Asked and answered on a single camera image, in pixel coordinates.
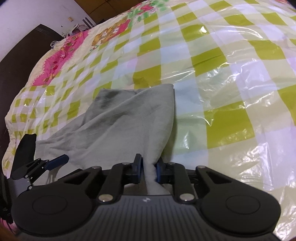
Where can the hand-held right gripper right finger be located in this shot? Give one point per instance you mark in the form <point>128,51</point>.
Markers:
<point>158,172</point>

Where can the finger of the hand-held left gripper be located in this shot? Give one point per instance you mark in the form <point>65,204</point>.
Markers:
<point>56,161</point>

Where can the brown wooden wardrobe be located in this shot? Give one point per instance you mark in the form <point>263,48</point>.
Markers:
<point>108,10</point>

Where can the white bag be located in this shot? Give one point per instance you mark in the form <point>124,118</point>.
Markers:
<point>77,28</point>

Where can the green checked printed blanket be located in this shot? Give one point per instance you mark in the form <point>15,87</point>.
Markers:
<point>185,46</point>

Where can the grey-green pants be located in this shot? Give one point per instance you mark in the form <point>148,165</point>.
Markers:
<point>129,125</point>

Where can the dark wooden headboard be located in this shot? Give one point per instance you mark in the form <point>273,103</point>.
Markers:
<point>25,55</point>

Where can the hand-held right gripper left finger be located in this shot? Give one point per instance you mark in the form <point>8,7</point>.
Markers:
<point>138,167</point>

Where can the metal flask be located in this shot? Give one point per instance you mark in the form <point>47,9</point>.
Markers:
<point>89,22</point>

